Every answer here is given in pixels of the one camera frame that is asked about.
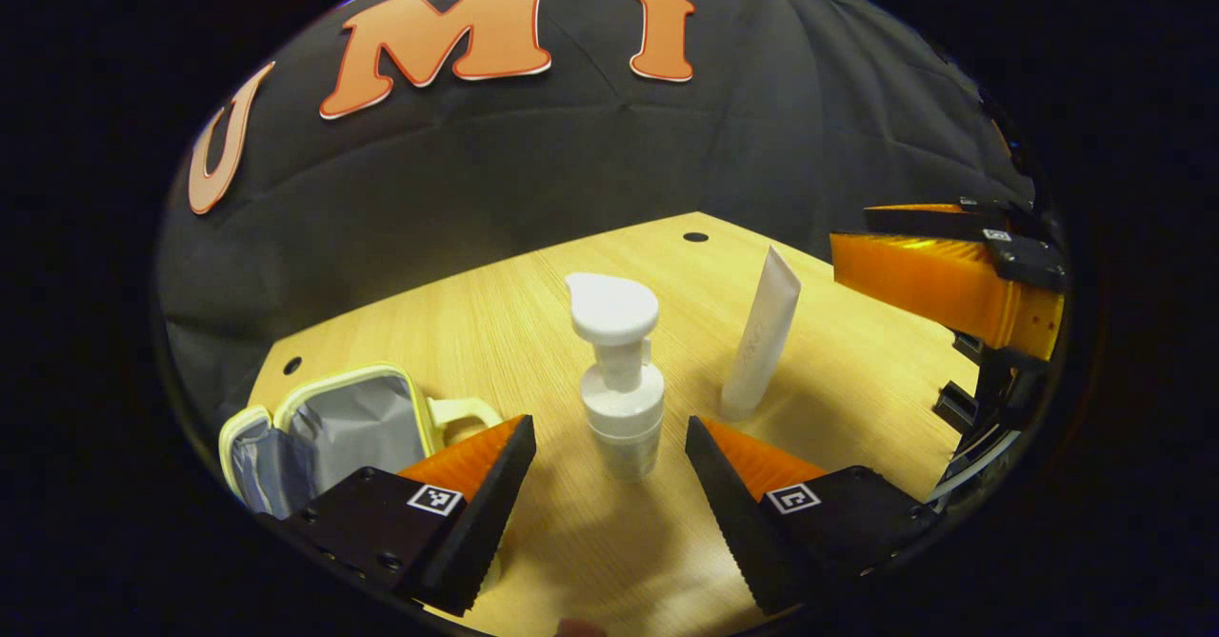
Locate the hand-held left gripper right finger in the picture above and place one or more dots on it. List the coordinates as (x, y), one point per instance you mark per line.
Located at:
(733, 513)

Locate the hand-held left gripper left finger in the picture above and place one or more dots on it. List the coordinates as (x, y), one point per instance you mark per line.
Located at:
(476, 523)

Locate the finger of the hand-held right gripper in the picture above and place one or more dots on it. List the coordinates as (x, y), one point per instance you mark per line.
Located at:
(943, 212)
(933, 285)

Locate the cream yellow suitcase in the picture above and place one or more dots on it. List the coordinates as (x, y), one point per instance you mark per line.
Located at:
(352, 427)

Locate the white pump bottle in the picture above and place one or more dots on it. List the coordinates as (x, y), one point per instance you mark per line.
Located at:
(621, 399)

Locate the white squeeze tube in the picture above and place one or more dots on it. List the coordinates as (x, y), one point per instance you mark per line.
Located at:
(762, 342)

